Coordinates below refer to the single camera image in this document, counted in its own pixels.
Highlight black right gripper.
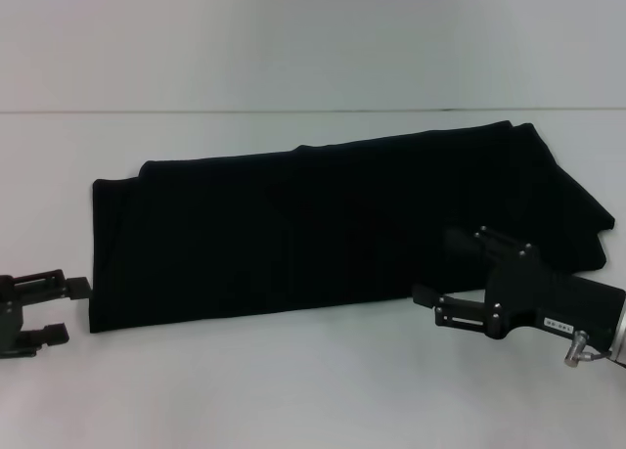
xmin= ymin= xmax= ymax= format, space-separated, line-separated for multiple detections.
xmin=411 ymin=225 xmax=626 ymax=345

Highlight black FREE! print t-shirt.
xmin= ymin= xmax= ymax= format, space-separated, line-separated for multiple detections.
xmin=88 ymin=119 xmax=616 ymax=334

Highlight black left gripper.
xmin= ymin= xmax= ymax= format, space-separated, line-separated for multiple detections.
xmin=0 ymin=268 xmax=93 ymax=360

